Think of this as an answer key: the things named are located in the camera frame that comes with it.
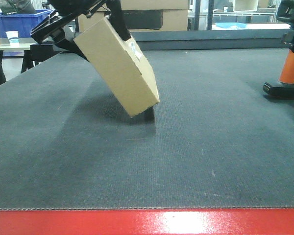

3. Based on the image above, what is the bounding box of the red conveyor table frame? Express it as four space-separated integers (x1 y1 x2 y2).
0 209 294 235

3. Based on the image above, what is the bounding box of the orange black barcode scanner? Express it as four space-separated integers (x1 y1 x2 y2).
263 0 294 99

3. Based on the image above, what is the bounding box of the large cardboard box background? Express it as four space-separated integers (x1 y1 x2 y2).
77 0 188 32

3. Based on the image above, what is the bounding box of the white paper cup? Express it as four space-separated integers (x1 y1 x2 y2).
5 31 19 46

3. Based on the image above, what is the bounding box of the black bag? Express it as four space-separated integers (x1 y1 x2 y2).
0 0 36 15

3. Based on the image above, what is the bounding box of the dark grey conveyor belt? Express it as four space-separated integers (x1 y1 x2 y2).
0 29 294 211

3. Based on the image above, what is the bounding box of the light blue tray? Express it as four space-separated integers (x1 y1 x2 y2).
215 22 247 30

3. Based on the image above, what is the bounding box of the blue bin with bag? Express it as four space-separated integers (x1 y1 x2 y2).
0 9 53 38

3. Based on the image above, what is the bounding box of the small cardboard package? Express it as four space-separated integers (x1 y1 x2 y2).
74 17 160 117

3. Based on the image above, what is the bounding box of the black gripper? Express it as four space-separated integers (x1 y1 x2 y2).
30 0 131 61

